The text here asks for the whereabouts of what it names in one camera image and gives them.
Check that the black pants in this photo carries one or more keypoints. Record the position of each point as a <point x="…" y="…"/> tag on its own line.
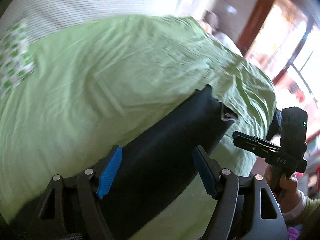
<point x="158" y="165"/>

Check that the green bed sheet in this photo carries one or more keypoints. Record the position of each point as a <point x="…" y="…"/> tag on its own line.
<point x="105" y="82"/>

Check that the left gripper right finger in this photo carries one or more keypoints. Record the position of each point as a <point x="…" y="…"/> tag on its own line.
<point x="246" y="208"/>

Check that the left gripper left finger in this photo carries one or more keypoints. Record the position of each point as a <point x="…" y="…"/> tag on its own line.
<point x="70" y="207"/>

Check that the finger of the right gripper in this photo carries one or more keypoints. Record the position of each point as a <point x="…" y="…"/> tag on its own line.
<point x="259" y="147"/>

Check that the pink grey bag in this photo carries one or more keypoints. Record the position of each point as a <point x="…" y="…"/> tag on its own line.
<point x="212" y="20"/>

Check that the purple cloth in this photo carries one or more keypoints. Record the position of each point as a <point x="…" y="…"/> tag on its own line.
<point x="294" y="232"/>

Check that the white striped quilt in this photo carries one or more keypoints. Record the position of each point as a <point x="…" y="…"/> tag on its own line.
<point x="45" y="17"/>

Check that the brown wooden door frame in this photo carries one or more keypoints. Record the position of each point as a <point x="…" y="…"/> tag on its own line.
<point x="260" y="12"/>

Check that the right hand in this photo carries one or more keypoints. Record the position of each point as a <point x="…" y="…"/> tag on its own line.
<point x="290" y="199"/>

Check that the green white patterned pillow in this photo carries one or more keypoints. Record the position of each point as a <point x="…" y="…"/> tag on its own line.
<point x="16" y="60"/>

